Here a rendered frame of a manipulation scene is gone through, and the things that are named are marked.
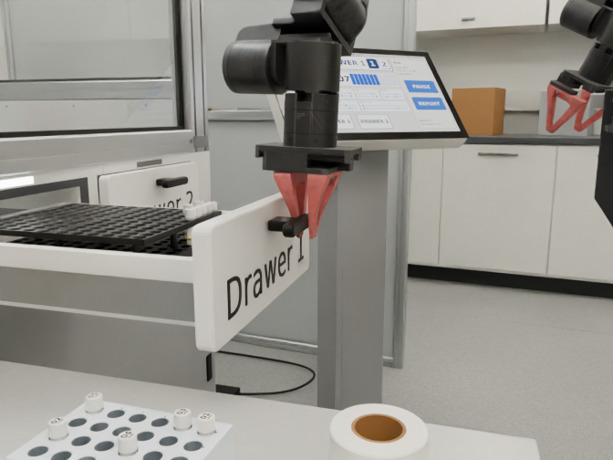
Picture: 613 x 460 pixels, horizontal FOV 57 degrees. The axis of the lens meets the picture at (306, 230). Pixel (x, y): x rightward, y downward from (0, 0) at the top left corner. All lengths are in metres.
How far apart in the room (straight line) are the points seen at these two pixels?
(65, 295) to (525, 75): 3.80
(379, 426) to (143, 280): 0.24
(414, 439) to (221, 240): 0.22
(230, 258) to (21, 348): 0.39
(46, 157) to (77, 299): 0.29
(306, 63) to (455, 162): 2.93
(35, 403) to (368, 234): 1.13
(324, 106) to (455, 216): 2.96
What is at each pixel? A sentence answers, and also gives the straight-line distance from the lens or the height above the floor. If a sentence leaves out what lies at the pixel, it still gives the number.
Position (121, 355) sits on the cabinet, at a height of 0.63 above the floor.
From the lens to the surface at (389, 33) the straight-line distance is 2.25.
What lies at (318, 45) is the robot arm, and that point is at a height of 1.08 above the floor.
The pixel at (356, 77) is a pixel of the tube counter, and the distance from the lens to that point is 1.53.
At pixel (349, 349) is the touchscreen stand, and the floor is 0.37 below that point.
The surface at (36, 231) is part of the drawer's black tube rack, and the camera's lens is 0.64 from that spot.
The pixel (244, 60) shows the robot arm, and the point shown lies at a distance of 0.62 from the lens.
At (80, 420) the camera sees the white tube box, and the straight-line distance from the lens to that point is 0.47.
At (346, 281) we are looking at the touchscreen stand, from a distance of 1.56.
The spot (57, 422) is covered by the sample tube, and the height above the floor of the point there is 0.81.
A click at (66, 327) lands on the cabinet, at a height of 0.72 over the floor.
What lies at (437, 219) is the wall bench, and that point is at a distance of 3.53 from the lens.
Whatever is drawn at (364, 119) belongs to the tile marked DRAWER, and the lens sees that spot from 1.44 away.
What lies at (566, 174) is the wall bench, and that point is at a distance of 3.46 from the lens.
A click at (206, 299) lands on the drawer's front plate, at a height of 0.87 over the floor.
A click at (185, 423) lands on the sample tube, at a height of 0.80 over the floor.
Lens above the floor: 1.02
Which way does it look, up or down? 11 degrees down
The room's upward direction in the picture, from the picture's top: straight up
